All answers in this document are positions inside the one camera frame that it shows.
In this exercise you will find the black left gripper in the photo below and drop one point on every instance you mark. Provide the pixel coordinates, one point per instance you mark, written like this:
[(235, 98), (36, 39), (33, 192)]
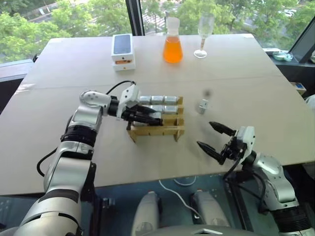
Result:
[(130, 115)]

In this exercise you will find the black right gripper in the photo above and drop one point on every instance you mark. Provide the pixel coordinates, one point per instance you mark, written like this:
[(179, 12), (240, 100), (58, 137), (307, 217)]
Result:
[(232, 148)]

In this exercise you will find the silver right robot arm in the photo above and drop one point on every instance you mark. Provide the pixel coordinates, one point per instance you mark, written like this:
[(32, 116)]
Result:
[(278, 182)]

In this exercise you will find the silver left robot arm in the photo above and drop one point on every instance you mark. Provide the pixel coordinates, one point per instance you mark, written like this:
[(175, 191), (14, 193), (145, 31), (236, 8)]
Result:
[(61, 177)]

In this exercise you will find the small wooden pallet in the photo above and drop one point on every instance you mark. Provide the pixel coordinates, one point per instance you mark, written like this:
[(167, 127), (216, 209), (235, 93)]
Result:
[(169, 125)]

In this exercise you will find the loose silver metal block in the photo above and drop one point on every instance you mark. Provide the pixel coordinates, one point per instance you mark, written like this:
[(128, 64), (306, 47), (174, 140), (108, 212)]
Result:
[(203, 105)]

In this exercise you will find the white phone box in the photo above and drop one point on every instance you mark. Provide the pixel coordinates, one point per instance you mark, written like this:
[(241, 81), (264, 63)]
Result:
[(122, 45), (124, 66)]

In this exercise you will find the flask with orange liquid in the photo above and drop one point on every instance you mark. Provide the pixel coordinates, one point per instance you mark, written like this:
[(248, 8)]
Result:
[(173, 50)]

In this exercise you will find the silver robot leg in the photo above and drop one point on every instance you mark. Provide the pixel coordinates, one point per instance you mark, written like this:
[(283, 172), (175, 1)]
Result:
[(209, 209), (146, 214)]

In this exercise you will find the grey robot torso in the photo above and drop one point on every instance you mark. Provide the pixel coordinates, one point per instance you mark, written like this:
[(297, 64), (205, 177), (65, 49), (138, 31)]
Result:
[(204, 229)]

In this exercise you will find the small blue box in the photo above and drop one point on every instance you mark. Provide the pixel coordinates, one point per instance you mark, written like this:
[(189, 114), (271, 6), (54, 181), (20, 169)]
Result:
[(299, 88)]

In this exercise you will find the clear champagne glass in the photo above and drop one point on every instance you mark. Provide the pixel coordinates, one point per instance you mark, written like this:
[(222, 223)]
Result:
[(205, 24)]

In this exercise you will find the teal dish with clutter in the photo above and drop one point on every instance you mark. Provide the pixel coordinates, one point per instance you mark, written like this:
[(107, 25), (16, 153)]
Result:
[(283, 55)]

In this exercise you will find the dark slanted monitor panel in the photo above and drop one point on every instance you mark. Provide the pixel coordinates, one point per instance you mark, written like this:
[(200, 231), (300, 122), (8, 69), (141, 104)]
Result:
[(302, 41)]

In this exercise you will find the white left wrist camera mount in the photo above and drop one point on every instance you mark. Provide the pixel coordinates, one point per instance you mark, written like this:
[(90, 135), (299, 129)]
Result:
[(130, 94)]

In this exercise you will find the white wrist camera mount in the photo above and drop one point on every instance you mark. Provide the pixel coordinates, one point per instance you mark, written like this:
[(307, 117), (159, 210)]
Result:
[(247, 140), (130, 94)]

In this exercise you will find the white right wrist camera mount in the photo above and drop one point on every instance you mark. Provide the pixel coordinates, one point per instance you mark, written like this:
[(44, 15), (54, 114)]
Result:
[(247, 140)]

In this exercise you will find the dark window frame post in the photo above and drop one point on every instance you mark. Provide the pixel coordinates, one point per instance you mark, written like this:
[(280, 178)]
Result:
[(135, 14)]

